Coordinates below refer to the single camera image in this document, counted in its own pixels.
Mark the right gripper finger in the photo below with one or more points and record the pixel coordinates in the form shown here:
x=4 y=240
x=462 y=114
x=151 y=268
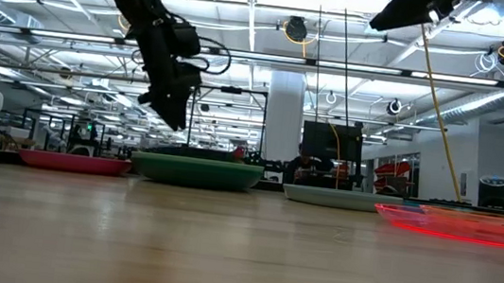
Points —
x=415 y=7

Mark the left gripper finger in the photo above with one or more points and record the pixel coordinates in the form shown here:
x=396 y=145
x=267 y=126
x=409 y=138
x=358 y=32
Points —
x=154 y=103
x=178 y=111

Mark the magenta plastic plate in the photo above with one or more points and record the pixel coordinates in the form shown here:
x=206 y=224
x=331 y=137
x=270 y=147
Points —
x=73 y=163

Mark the pale blue plastic plate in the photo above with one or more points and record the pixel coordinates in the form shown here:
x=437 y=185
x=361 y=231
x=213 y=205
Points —
x=340 y=199

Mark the red transparent plastic plate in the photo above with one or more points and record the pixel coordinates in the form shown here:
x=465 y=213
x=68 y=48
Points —
x=414 y=219

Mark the orange transparent plastic plate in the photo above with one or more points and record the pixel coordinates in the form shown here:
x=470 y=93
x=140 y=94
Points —
x=486 y=217

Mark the dark green plastic plate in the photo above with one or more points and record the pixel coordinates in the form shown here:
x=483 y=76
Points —
x=196 y=175

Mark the white building column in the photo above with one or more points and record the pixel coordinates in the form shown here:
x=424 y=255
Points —
x=284 y=116

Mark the person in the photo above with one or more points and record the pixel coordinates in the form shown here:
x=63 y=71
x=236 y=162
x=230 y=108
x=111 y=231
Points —
x=301 y=168

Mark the black monitor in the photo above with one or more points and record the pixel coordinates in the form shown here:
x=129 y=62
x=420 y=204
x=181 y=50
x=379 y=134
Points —
x=323 y=140

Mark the red stacked bins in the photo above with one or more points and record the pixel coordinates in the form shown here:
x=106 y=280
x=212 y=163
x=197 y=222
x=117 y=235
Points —
x=394 y=169

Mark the black cylindrical air purifier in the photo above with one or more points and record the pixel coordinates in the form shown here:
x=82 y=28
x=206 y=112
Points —
x=495 y=195

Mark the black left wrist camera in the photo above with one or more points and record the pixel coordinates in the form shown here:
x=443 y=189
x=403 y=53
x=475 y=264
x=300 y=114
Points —
x=185 y=38

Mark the black background workstation frame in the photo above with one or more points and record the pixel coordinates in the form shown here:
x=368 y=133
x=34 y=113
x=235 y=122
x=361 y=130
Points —
x=231 y=90

